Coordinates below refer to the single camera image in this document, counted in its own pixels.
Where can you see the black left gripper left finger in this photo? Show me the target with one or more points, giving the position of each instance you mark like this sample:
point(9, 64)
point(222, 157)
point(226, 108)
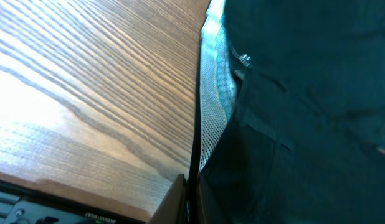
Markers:
point(173, 208)

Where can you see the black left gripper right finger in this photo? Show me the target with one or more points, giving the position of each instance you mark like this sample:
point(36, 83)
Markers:
point(209, 210)

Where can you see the black shorts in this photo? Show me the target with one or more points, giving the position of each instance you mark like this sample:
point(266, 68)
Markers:
point(292, 100)

